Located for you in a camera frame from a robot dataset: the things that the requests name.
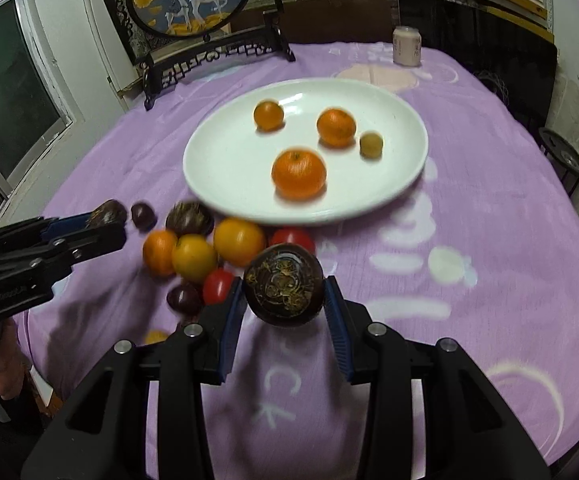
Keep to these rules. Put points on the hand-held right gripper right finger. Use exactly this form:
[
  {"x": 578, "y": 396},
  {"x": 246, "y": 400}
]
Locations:
[{"x": 337, "y": 332}]

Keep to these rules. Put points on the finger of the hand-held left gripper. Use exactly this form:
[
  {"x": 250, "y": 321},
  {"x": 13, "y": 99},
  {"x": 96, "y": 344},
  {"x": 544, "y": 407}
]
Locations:
[
  {"x": 67, "y": 225},
  {"x": 97, "y": 242}
]

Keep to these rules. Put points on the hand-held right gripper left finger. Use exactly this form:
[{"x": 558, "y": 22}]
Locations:
[{"x": 233, "y": 332}]

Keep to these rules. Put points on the small dark spiky fruit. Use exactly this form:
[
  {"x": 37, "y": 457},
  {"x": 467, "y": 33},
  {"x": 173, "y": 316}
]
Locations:
[{"x": 110, "y": 211}]

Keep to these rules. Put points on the large dark passion fruit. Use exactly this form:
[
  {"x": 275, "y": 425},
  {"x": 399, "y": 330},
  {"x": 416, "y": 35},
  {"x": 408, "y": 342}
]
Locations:
[{"x": 283, "y": 285}]

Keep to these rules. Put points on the white round plate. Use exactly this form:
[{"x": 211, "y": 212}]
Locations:
[{"x": 249, "y": 170}]

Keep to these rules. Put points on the person's left hand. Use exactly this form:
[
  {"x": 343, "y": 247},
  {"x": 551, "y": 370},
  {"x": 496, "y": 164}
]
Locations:
[{"x": 9, "y": 365}]

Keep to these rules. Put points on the small red tomato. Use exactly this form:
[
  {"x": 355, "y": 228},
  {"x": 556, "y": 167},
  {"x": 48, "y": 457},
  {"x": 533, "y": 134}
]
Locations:
[{"x": 217, "y": 286}]

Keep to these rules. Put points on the dark purple plum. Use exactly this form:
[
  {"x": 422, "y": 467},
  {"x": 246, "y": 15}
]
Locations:
[{"x": 183, "y": 299}]

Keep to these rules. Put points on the orange tomato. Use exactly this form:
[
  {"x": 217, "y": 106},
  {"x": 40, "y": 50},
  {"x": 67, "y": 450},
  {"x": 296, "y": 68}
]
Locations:
[{"x": 158, "y": 252}]

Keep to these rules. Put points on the small orange fruit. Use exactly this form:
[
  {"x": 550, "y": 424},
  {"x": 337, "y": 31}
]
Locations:
[{"x": 157, "y": 336}]

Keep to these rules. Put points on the large yellow-orange tomato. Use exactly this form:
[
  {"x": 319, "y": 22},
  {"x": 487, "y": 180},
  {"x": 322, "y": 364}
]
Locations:
[{"x": 239, "y": 241}]

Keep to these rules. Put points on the window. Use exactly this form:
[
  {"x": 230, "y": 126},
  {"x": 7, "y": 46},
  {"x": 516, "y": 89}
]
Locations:
[{"x": 9, "y": 95}]

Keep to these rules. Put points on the purple printed tablecloth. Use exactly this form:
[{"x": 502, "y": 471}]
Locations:
[{"x": 469, "y": 240}]

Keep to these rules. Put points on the large orange tangerine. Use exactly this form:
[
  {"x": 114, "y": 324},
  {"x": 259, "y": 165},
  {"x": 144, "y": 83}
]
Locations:
[{"x": 299, "y": 173}]

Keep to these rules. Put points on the small yellow-green fruit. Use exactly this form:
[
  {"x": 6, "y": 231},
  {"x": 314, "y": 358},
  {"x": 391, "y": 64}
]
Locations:
[{"x": 371, "y": 144}]

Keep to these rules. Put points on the medium orange tangerine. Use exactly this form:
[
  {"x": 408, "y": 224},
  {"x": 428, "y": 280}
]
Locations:
[{"x": 336, "y": 127}]

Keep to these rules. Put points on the small orange tangerine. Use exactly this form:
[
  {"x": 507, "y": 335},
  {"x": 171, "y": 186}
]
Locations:
[{"x": 268, "y": 115}]

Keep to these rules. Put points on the black round stool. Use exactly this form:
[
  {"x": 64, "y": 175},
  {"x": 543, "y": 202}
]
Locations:
[{"x": 563, "y": 157}]

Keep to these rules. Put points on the white can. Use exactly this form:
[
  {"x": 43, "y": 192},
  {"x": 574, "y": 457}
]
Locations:
[{"x": 407, "y": 46}]

